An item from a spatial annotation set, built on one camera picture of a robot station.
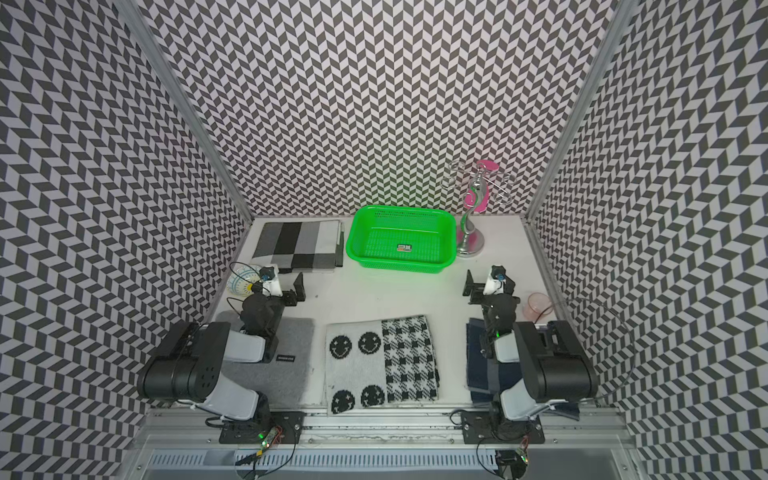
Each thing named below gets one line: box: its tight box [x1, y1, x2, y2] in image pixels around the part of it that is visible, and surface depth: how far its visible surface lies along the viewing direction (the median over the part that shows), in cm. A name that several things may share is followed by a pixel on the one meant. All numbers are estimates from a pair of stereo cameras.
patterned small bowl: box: [227, 265, 261, 297], surface depth 98 cm
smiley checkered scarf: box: [325, 315, 440, 415], surface depth 82 cm
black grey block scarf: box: [251, 220, 345, 274], surface depth 111 cm
